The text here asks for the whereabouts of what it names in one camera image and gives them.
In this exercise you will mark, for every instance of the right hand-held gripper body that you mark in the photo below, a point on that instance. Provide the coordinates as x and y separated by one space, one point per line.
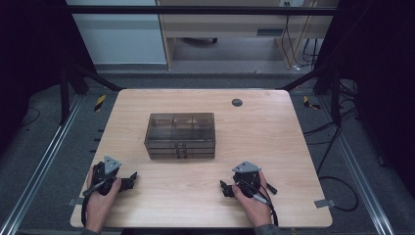
246 167

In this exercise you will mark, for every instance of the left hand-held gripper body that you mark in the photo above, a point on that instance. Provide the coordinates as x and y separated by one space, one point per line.
111 164

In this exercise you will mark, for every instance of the smoky transparent drawer organizer box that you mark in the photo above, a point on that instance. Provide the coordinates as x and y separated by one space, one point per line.
179 127

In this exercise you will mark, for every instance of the person's right hand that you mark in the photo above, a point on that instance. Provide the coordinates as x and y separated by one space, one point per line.
257 212

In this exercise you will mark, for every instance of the person's left hand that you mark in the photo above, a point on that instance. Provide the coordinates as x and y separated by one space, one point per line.
96 209

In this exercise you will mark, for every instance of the grey tape strip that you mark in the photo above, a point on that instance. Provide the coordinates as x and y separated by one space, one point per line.
72 201
324 203

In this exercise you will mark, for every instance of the yellow black hazard tape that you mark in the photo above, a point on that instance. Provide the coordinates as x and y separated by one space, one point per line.
100 102
309 103

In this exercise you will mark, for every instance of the grey round table grommet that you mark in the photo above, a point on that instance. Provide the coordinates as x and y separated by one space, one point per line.
237 102

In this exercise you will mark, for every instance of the white cabinet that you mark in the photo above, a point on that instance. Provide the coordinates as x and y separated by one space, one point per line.
120 36

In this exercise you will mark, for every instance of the black curtain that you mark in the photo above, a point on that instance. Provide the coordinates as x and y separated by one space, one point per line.
381 81
29 49

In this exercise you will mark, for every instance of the light wooden desk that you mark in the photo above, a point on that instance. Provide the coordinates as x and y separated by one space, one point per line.
228 24

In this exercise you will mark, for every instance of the aluminium floor rail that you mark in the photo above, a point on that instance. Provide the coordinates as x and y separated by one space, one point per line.
39 173
359 182

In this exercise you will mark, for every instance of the black metal frame stand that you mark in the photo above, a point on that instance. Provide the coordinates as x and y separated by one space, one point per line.
64 98
336 98

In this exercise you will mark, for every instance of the black horizontal frame bar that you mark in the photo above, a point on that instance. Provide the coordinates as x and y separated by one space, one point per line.
195 10

